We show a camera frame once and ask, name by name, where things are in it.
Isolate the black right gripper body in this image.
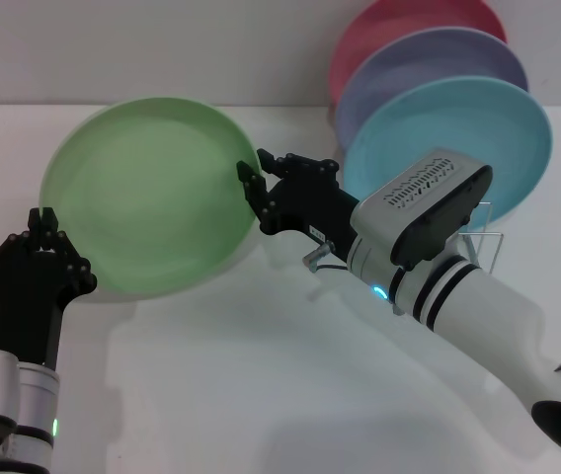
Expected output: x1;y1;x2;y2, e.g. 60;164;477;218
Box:
273;177;361;268

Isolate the green round plate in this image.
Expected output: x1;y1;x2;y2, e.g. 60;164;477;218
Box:
38;97;265;302

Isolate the light blue round plate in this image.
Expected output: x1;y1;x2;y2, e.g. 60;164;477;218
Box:
343;76;553;223

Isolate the metal wire plate rack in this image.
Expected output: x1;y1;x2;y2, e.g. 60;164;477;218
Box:
460;199;504;276

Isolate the pink round plate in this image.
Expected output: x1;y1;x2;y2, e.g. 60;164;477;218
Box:
328;0;508;113

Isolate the white vented wrist camera box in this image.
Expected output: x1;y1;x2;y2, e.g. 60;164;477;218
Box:
351;146;493;271

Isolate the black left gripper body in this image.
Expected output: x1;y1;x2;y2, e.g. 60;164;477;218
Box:
0;249;84;369

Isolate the right arm cable with connector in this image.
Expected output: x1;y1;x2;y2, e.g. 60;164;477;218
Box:
302;240;351;273

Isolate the purple round plate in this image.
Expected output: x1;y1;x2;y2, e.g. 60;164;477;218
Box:
335;27;529;149

